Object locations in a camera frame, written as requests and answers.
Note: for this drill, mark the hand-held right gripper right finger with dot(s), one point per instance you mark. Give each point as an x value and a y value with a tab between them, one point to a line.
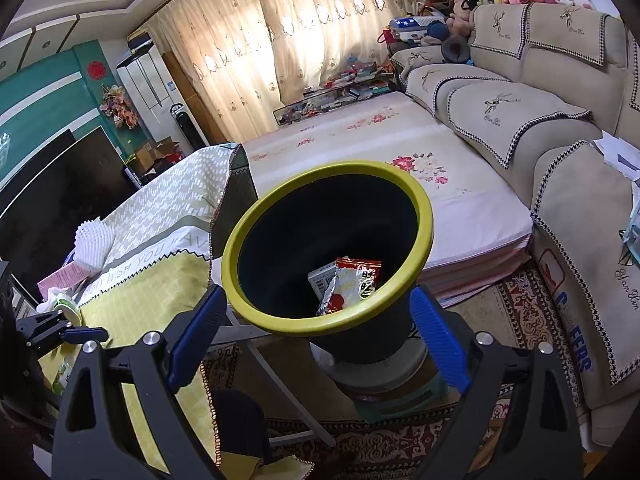
440	335

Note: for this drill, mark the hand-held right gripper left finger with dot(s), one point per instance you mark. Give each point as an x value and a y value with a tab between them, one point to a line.
196	330

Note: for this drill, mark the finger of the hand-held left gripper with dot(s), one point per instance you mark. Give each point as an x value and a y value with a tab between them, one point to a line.
82	335

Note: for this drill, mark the black bin with yellow rim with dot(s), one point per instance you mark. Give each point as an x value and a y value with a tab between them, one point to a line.
300	220

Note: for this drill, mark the tape roll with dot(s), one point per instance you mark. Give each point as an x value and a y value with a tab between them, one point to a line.
66	308

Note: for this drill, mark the pink paper sheet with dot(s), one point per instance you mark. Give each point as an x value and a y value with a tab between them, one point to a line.
65	279

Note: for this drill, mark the patterned red rug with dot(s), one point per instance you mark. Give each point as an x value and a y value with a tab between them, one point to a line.
520	310

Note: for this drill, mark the black chair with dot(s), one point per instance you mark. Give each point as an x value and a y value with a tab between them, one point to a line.
237	420

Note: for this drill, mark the red snack wrapper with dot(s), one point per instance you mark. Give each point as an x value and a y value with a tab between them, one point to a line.
352	282

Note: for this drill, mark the small white box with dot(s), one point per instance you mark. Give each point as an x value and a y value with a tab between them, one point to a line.
322	277

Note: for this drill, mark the black television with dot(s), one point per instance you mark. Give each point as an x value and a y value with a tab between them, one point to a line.
60	195

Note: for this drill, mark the cardboard boxes by television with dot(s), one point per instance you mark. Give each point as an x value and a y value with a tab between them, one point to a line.
155	154

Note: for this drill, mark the black tower fan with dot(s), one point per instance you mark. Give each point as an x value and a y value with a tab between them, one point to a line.
182	127

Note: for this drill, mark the white floral floor mat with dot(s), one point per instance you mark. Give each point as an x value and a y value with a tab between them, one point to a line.
375	140

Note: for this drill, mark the artificial flower bunch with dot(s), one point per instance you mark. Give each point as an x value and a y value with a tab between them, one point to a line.
118	106

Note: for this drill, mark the white papers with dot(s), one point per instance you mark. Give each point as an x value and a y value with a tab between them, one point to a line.
620	156

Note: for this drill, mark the cluttered low shelf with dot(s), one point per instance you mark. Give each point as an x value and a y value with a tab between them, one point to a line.
340	91

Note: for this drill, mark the beige sofa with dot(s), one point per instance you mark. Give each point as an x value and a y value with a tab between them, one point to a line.
550	75

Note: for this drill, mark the grey neck pillow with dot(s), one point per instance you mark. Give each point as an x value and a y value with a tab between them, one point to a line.
456	50

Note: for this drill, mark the pile of bags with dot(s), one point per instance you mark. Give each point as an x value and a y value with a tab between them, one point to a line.
412	30

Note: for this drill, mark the cream patterned curtain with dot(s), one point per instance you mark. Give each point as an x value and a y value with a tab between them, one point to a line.
280	35

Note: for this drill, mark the metal table frame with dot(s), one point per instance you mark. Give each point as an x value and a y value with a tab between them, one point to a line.
282	387

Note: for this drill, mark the red round wall decoration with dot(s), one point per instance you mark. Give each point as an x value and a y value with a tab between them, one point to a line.
96	69

